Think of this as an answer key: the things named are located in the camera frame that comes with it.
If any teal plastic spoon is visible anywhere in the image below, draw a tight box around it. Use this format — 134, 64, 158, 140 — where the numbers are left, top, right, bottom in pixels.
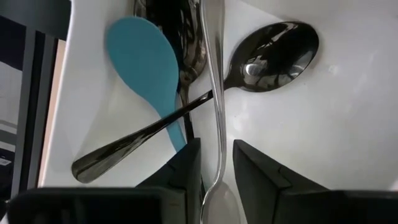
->
104, 16, 187, 153

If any white plastic tray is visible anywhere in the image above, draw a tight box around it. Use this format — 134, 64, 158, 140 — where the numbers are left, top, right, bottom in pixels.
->
37, 0, 398, 200

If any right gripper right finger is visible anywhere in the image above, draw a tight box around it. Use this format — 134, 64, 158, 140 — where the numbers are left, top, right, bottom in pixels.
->
233, 139, 398, 224

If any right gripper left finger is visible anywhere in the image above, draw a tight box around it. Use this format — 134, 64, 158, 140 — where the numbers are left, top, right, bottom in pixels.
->
7, 138, 203, 224

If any slim bright steel spoon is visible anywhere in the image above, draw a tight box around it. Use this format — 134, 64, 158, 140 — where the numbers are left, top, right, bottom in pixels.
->
198, 0, 242, 224

